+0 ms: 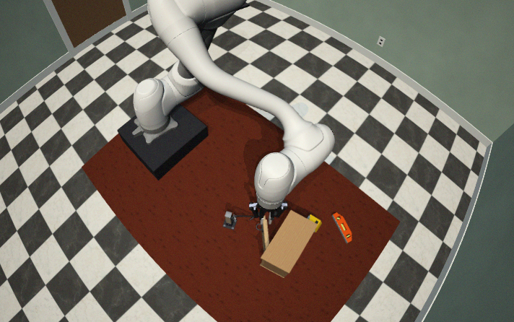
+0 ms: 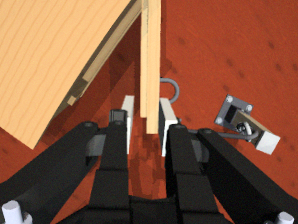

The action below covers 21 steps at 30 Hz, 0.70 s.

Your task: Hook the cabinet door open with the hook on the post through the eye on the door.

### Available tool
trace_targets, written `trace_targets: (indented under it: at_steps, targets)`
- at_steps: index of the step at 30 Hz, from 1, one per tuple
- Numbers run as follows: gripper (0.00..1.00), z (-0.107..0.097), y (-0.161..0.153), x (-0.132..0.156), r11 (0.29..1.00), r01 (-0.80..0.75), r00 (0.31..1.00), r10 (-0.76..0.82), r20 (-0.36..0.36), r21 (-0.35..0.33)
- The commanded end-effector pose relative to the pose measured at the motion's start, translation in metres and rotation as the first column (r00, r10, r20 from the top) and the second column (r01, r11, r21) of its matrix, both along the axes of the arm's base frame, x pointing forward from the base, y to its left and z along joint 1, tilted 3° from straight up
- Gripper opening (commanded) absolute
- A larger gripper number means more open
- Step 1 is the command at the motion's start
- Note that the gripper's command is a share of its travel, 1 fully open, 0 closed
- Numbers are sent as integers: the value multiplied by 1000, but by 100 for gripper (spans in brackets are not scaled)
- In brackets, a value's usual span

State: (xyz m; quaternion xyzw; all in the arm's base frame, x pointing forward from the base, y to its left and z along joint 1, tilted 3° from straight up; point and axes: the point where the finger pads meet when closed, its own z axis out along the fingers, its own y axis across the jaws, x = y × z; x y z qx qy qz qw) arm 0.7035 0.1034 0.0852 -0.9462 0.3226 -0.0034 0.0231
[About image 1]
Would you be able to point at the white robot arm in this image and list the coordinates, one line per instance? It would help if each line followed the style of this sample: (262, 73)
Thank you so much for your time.
(187, 28)

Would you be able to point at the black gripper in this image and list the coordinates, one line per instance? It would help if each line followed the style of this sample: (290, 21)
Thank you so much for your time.
(272, 214)

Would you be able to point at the orange flat bar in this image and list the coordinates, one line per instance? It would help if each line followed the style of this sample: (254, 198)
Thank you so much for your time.
(343, 227)

